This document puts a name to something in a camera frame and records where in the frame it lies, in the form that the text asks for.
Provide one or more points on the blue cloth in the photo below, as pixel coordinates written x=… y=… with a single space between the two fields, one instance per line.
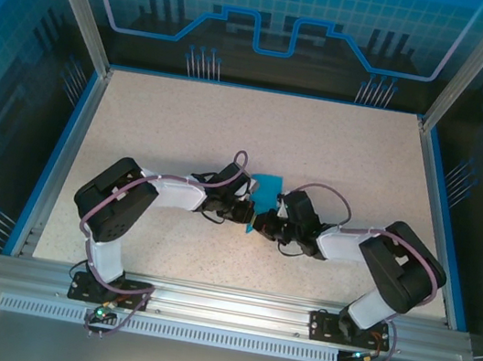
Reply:
x=268 y=189

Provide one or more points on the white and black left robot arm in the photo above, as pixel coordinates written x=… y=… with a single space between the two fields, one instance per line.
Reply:
x=175 y=190

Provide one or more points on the aluminium frame beam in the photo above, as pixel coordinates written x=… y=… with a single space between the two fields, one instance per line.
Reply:
x=230 y=304

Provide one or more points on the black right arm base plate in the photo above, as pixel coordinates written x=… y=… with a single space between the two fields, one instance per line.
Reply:
x=321 y=326

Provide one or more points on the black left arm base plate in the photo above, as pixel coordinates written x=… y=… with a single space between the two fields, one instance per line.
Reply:
x=140 y=288

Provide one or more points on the side frame rail blue trim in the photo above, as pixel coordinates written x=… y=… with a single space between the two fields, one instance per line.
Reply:
x=67 y=151
x=443 y=228

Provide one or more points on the aluminium frame post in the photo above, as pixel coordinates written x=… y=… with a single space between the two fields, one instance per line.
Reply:
x=77 y=0
x=469 y=66

